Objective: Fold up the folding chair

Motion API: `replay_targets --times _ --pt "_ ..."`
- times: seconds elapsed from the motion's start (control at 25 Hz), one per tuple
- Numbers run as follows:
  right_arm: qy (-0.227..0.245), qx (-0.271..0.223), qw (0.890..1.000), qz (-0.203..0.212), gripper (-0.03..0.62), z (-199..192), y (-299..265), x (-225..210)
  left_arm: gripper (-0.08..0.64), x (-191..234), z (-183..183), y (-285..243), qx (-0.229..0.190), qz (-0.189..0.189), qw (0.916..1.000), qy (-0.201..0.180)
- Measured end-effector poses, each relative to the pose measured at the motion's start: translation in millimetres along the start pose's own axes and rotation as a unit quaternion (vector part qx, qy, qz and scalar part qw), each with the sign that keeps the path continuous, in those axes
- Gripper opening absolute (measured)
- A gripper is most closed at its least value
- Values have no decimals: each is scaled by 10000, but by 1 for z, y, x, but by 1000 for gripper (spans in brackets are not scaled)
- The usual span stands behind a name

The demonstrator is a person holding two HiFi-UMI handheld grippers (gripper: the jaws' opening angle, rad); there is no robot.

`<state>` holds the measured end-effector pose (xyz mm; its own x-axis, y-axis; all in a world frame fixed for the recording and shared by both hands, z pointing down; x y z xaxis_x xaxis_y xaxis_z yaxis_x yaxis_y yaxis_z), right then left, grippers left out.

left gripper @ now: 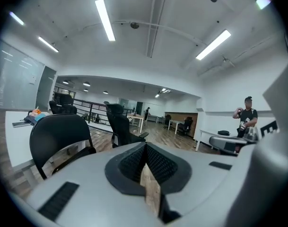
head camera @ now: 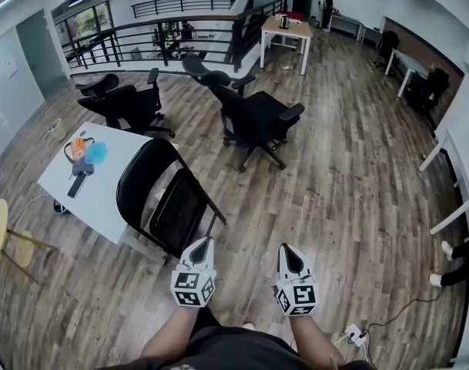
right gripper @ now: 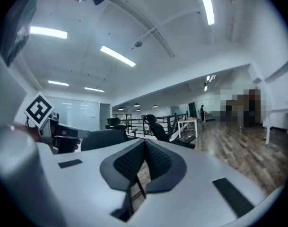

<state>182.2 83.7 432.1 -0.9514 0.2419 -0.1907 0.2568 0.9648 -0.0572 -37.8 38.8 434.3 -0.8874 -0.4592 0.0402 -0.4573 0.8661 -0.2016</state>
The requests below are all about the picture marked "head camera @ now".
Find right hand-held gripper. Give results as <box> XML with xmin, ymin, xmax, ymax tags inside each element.
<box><xmin>275</xmin><ymin>243</ymin><xmax>320</xmax><ymax>318</ymax></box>

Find black flat bar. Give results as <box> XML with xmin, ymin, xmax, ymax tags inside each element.
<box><xmin>66</xmin><ymin>173</ymin><xmax>89</xmax><ymax>200</ymax></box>

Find frosted glass partition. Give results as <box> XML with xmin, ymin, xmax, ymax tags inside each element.
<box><xmin>0</xmin><ymin>28</ymin><xmax>47</xmax><ymax>170</ymax></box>

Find grey door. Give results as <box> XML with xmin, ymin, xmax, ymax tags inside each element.
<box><xmin>15</xmin><ymin>9</ymin><xmax>68</xmax><ymax>100</ymax></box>

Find black metal railing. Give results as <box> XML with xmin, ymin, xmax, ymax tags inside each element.
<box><xmin>60</xmin><ymin>0</ymin><xmax>291</xmax><ymax>80</ymax></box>
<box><xmin>130</xmin><ymin>0</ymin><xmax>245</xmax><ymax>20</ymax></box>

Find white table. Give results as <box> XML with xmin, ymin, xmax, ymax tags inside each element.
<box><xmin>37</xmin><ymin>121</ymin><xmax>180</xmax><ymax>267</ymax></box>

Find black floor cable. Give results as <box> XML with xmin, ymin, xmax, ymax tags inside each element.
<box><xmin>362</xmin><ymin>288</ymin><xmax>447</xmax><ymax>337</ymax></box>

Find black office chair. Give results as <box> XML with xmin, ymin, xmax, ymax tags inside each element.
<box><xmin>374</xmin><ymin>29</ymin><xmax>400</xmax><ymax>69</ymax></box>
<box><xmin>75</xmin><ymin>67</ymin><xmax>177</xmax><ymax>140</ymax></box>
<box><xmin>181</xmin><ymin>53</ymin><xmax>307</xmax><ymax>174</ymax></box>
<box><xmin>407</xmin><ymin>67</ymin><xmax>451</xmax><ymax>112</ymax></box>

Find white power strip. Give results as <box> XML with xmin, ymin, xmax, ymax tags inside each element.
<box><xmin>343</xmin><ymin>322</ymin><xmax>370</xmax><ymax>348</ymax></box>

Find person's right forearm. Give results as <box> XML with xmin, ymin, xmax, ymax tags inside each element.
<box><xmin>287</xmin><ymin>310</ymin><xmax>347</xmax><ymax>370</ymax></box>

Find grey cloth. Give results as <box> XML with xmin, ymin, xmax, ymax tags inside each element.
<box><xmin>69</xmin><ymin>160</ymin><xmax>96</xmax><ymax>177</ymax></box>

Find person's black trousers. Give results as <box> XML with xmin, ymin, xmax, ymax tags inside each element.
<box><xmin>102</xmin><ymin>307</ymin><xmax>370</xmax><ymax>370</ymax></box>

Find black folding chair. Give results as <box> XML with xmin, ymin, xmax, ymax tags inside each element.
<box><xmin>116</xmin><ymin>137</ymin><xmax>229</xmax><ymax>261</ymax></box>

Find wooden top table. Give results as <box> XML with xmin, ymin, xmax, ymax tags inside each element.
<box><xmin>260</xmin><ymin>15</ymin><xmax>314</xmax><ymax>76</ymax></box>

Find white desk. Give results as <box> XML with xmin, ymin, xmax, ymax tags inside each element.
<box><xmin>327</xmin><ymin>13</ymin><xmax>364</xmax><ymax>42</ymax></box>
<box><xmin>418</xmin><ymin>126</ymin><xmax>469</xmax><ymax>237</ymax></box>
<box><xmin>384</xmin><ymin>48</ymin><xmax>430</xmax><ymax>99</ymax></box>

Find person's left forearm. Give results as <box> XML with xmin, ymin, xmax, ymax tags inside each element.
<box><xmin>140</xmin><ymin>304</ymin><xmax>205</xmax><ymax>362</ymax></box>

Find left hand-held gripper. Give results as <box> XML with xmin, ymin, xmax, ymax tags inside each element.
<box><xmin>169</xmin><ymin>237</ymin><xmax>217</xmax><ymax>308</ymax></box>

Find large window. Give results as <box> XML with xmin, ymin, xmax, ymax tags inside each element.
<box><xmin>52</xmin><ymin>0</ymin><xmax>116</xmax><ymax>52</ymax></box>

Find small pale bin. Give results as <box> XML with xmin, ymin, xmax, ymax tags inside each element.
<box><xmin>48</xmin><ymin>118</ymin><xmax>68</xmax><ymax>142</ymax></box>

